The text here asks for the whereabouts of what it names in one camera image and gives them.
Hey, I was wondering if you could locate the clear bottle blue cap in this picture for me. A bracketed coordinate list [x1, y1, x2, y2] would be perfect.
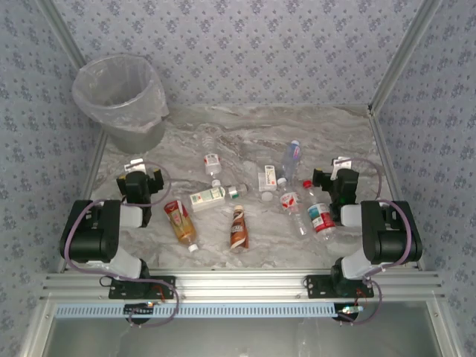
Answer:
[279, 140, 301, 183]

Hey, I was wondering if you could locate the clear bottle red cap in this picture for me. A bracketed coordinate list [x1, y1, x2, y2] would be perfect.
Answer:
[301, 179, 338, 243]

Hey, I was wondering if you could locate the clear bottle red-white label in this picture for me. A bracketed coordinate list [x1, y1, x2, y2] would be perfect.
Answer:
[277, 177, 309, 238]

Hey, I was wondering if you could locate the amber tea bottle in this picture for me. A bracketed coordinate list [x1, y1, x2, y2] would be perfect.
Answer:
[163, 199, 200, 254]

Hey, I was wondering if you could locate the small white carton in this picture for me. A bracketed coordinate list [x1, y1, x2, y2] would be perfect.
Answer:
[258, 164, 279, 202]

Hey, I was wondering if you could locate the clear bottle large green-white label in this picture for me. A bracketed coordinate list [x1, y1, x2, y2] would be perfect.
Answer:
[188, 184, 248, 213]

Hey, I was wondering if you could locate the clear bottle small green-red label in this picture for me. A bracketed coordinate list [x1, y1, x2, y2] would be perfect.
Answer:
[202, 135, 223, 188]

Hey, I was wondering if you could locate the grey waste bin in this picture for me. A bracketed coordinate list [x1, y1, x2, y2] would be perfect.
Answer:
[72, 54, 170, 154]

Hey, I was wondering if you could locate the clear plastic bin liner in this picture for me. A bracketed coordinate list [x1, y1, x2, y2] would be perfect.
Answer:
[71, 54, 170, 135]

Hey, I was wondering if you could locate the brown chocolate drink bottle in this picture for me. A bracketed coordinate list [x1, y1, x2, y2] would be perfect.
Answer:
[229, 204, 250, 254]

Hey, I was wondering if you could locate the small black circuit board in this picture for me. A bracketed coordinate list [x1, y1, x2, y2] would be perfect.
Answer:
[123, 302, 155, 315]
[334, 303, 364, 318]

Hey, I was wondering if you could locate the grey metal lower panel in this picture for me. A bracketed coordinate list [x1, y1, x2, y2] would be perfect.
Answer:
[20, 300, 459, 357]

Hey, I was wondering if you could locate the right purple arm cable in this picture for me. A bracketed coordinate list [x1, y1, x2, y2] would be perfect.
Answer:
[340, 156, 414, 327]

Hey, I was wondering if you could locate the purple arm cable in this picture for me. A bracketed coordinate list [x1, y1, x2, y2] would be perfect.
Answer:
[60, 160, 181, 329]
[340, 156, 414, 327]

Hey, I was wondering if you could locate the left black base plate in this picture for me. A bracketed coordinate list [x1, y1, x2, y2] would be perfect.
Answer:
[108, 275, 176, 300]

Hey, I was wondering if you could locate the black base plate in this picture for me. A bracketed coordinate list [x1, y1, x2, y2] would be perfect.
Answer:
[108, 275, 176, 300]
[305, 274, 375, 300]

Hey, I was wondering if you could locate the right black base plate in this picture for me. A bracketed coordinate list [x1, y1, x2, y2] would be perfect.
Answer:
[305, 274, 375, 300]

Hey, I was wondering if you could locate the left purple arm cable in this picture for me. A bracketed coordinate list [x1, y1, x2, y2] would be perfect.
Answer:
[60, 160, 181, 329]

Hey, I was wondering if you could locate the aluminium mounting rail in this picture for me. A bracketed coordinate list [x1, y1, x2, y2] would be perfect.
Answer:
[39, 270, 446, 300]

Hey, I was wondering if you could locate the aluminium corner post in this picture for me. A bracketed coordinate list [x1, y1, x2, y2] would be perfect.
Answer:
[36, 0, 87, 71]
[366, 0, 444, 115]

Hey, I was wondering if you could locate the slotted pale cable duct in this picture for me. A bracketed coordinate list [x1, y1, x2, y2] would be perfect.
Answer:
[54, 302, 364, 320]

